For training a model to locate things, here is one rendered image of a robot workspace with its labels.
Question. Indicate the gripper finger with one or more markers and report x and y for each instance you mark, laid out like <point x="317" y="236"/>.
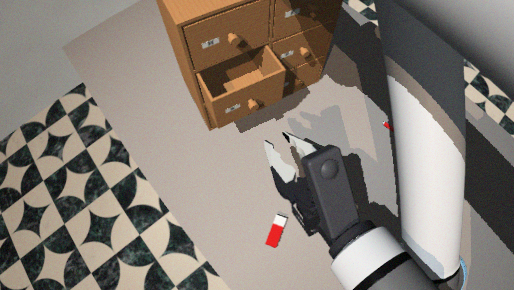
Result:
<point x="302" y="147"/>
<point x="284" y="175"/>

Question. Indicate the brown wooden drawer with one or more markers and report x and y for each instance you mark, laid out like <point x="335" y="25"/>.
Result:
<point x="235" y="83"/>
<point x="302" y="75"/>
<point x="211" y="121"/>
<point x="293" y="15"/>
<point x="212" y="38"/>
<point x="294" y="49"/>

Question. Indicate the brown wooden chest of drawers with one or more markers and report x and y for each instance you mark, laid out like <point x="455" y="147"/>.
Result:
<point x="177" y="13"/>

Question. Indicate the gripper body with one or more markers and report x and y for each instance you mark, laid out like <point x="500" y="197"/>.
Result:
<point x="311" y="221"/>

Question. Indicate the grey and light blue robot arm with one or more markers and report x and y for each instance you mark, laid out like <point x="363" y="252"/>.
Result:
<point x="425" y="77"/>

